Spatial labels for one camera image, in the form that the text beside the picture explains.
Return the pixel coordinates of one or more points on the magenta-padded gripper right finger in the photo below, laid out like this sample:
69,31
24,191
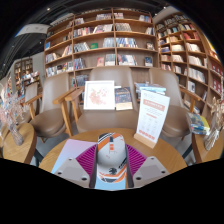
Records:
143,166

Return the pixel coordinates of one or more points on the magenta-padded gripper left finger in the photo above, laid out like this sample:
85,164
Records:
80,166

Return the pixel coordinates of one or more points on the white orange patterned computer mouse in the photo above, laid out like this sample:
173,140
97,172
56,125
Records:
111,156

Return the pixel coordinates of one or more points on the blue pink gradient mouse pad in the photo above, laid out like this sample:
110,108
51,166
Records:
71,148

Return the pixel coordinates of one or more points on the white sign on wooden base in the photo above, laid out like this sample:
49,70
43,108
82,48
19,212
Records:
151,116

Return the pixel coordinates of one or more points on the brown leather wooden armchair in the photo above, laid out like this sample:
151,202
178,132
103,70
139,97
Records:
50,120
175,120
106,120

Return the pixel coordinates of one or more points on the round wooden side table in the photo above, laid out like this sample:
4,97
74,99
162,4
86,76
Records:
23,146
206,153

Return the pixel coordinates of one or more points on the stack of colourful books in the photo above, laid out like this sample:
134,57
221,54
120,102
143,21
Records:
199,124

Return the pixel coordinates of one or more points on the glass vase with dried flowers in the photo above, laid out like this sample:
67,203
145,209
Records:
16,136
211,138

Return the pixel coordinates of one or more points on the dark cover book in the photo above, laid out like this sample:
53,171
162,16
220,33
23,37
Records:
123,98

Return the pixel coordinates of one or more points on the white framed floral picture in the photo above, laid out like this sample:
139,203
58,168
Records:
99,95

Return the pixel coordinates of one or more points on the stack of light blue books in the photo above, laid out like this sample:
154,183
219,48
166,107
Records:
150,88

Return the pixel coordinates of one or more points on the distant wooden bookshelf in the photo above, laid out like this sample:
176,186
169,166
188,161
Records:
25,71

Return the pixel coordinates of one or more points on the tall wooden bookshelf with books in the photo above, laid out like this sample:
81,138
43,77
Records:
186,56

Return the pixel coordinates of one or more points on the wide wooden bookshelf with books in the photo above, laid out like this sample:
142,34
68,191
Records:
100,43

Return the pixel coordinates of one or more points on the white ceiling panel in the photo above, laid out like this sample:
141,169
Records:
31,30

